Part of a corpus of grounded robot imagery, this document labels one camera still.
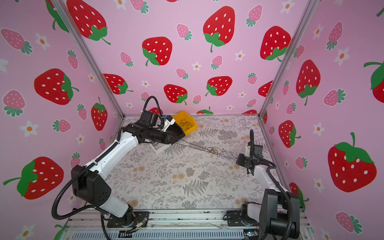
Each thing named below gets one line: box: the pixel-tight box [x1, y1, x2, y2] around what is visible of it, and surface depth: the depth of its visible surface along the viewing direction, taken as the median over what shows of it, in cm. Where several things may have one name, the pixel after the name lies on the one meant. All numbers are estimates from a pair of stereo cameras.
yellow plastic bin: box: [172, 110, 198, 136], surface depth 114 cm
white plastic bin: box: [149, 142, 171, 155], surface depth 99 cm
